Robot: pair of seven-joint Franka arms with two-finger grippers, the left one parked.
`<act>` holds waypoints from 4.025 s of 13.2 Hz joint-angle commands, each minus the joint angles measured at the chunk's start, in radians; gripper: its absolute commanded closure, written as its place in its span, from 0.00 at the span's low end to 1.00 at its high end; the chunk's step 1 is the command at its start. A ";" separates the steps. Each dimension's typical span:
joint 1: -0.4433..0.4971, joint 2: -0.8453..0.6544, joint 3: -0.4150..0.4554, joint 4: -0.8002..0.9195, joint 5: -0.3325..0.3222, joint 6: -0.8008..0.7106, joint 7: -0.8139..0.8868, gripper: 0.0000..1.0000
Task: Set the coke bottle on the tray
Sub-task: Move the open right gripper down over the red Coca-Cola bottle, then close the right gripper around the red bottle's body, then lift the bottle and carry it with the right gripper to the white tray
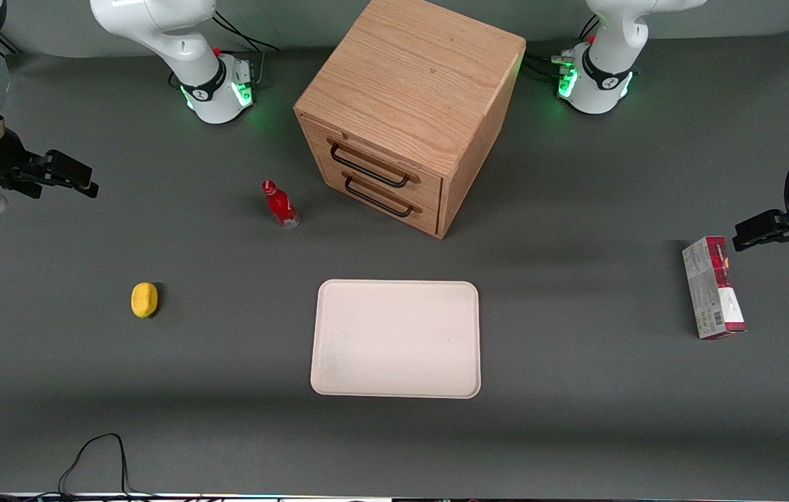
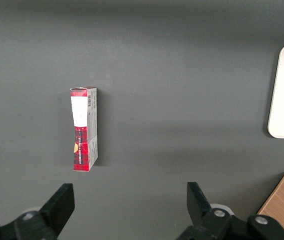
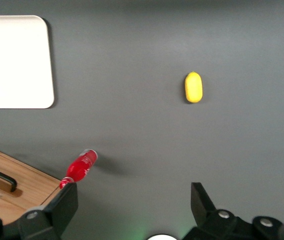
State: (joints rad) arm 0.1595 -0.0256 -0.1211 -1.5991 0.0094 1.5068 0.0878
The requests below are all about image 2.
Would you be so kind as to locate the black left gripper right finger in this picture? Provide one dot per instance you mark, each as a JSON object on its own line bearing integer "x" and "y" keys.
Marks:
{"x": 199, "y": 210}

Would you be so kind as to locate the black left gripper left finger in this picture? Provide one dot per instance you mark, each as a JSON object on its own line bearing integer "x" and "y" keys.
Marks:
{"x": 56, "y": 210}

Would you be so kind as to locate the red plaid cardboard box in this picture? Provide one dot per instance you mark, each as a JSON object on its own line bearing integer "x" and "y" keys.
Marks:
{"x": 84, "y": 150}

